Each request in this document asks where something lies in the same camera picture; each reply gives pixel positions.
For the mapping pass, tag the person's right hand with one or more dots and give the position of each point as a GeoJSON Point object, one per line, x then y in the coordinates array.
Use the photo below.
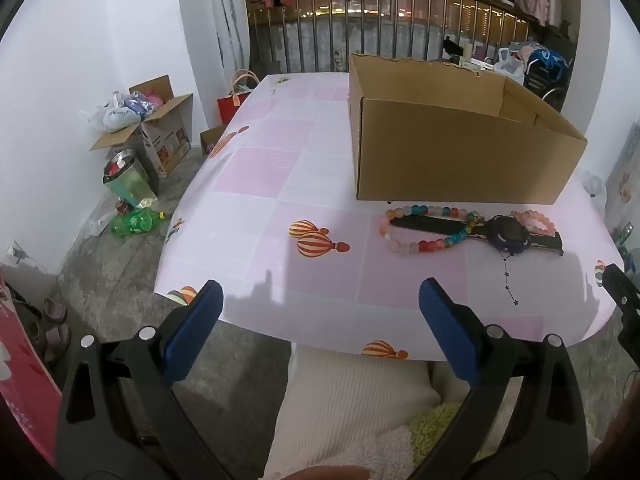
{"type": "Point", "coordinates": [612, 440]}

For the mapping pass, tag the white sneaker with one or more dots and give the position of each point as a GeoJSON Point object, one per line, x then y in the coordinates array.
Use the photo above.
{"type": "Point", "coordinates": [339, 61]}

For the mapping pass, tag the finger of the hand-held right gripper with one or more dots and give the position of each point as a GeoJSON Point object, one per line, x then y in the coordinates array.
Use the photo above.
{"type": "Point", "coordinates": [625, 290]}

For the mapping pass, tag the metal trash bin green liner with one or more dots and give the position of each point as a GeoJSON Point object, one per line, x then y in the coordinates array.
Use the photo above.
{"type": "Point", "coordinates": [130, 185]}

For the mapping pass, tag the open printed cardboard box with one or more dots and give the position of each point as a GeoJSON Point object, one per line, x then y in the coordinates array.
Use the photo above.
{"type": "Point", "coordinates": [165, 140]}

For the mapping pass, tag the red paper bag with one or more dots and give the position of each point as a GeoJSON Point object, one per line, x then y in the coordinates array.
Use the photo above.
{"type": "Point", "coordinates": [230, 107]}

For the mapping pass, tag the pink slipper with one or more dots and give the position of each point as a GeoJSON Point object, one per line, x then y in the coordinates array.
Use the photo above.
{"type": "Point", "coordinates": [50, 342]}
{"type": "Point", "coordinates": [55, 310]}

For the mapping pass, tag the person's left hand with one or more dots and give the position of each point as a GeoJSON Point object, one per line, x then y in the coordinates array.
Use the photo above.
{"type": "Point", "coordinates": [330, 474]}

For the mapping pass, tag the blue bag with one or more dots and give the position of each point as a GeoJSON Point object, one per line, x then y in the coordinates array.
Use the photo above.
{"type": "Point", "coordinates": [550, 57]}

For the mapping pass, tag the red printed board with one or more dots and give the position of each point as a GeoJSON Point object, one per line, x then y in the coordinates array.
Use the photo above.
{"type": "Point", "coordinates": [25, 375]}

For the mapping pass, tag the metal balcony railing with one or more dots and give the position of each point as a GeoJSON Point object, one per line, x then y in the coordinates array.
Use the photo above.
{"type": "Point", "coordinates": [390, 25]}

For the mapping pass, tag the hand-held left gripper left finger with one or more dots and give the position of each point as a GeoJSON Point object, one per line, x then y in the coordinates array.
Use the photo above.
{"type": "Point", "coordinates": [192, 330]}

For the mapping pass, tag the dark purple smart watch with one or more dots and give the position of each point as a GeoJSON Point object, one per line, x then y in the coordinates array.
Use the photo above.
{"type": "Point", "coordinates": [505, 235]}

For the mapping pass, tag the pink and blue cloth bundle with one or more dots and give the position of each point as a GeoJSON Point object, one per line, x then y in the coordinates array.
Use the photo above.
{"type": "Point", "coordinates": [142, 102]}

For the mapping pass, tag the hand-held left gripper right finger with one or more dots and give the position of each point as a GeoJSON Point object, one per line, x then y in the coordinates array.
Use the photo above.
{"type": "Point", "coordinates": [450, 330]}

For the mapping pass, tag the large crumpled white plastic bag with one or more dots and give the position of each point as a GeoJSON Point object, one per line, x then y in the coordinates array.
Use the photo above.
{"type": "Point", "coordinates": [595, 190]}

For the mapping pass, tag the white curtain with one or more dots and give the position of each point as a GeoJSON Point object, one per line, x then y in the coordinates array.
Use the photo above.
{"type": "Point", "coordinates": [227, 15]}

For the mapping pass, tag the green plastic bottle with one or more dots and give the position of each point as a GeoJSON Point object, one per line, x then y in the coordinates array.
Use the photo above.
{"type": "Point", "coordinates": [137, 222]}

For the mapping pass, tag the small brown cardboard box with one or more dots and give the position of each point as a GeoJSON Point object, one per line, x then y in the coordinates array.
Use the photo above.
{"type": "Point", "coordinates": [212, 140]}

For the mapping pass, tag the large brown cardboard box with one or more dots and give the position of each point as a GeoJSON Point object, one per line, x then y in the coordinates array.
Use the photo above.
{"type": "Point", "coordinates": [450, 160]}

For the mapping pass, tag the wheelchair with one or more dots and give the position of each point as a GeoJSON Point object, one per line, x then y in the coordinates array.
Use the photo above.
{"type": "Point", "coordinates": [545, 87]}

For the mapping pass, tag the fuzzy white green jacket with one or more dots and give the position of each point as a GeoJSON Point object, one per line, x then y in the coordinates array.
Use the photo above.
{"type": "Point", "coordinates": [440, 430]}

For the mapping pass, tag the white wall socket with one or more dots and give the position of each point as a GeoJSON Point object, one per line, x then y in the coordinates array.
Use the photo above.
{"type": "Point", "coordinates": [17, 254]}

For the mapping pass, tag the white knit garment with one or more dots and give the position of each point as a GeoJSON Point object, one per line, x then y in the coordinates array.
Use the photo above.
{"type": "Point", "coordinates": [345, 390]}

